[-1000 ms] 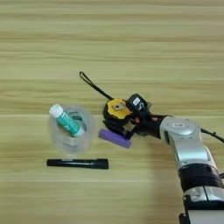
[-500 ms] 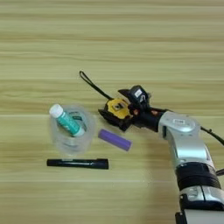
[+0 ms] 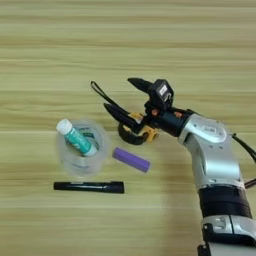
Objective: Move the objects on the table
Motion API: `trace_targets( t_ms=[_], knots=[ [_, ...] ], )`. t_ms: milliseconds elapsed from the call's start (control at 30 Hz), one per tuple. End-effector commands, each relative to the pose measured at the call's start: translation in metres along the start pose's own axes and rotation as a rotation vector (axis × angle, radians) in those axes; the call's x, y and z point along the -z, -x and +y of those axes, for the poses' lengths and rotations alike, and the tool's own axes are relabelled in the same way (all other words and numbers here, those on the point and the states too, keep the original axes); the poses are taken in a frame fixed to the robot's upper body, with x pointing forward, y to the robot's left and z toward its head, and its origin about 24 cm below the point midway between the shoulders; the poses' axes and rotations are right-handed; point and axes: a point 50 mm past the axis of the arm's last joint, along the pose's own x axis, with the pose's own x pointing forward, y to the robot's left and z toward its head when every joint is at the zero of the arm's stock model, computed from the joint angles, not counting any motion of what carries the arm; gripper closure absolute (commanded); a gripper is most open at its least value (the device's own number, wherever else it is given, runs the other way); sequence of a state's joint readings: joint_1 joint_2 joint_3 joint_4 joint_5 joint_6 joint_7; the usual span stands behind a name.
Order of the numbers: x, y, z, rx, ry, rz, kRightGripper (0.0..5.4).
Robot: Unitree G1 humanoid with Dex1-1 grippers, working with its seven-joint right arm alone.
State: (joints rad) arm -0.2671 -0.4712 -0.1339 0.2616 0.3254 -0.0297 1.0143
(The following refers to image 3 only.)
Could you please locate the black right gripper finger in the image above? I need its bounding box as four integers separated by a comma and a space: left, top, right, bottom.
103, 102, 146, 135
127, 77, 155, 95

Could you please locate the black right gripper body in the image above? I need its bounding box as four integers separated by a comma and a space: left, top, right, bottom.
143, 99, 194, 138

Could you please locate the yellow black tape measure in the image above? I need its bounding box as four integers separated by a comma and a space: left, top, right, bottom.
90, 80, 159, 146

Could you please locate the teal glue stick white cap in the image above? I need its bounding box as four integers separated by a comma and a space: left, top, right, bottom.
55, 118, 98, 158

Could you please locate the black marker pen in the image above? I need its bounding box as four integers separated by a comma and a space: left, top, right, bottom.
53, 180, 125, 195

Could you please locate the purple rectangular block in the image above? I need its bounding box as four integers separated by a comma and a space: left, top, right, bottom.
112, 146, 152, 174

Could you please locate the clear plastic cup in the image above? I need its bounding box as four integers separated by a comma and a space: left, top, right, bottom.
55, 119, 111, 178

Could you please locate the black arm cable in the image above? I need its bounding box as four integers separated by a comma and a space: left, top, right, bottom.
231, 132, 256, 190

